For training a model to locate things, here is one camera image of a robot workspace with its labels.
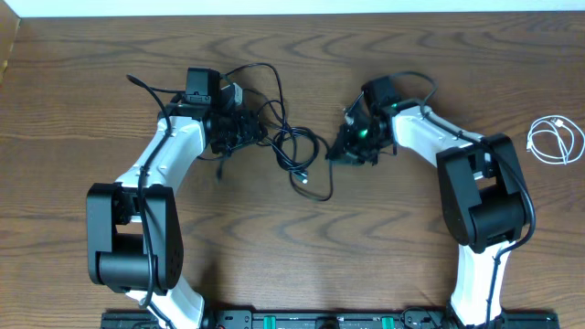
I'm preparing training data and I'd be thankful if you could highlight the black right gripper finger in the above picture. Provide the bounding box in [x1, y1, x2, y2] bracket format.
[325, 148, 361, 165]
[330, 125, 352, 154]

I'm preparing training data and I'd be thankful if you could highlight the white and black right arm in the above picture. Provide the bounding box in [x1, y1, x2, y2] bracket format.
[327, 75, 536, 328]

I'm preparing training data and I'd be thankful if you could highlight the white USB cable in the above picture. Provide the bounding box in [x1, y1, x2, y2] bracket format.
[526, 114, 585, 166]

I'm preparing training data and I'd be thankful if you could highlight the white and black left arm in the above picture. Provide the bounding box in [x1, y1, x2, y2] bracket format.
[86, 68, 267, 328]

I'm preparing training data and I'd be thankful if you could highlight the black USB cable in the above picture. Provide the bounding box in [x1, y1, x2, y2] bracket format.
[214, 62, 335, 203]

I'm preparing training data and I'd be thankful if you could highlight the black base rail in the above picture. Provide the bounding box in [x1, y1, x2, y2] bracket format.
[100, 309, 561, 329]

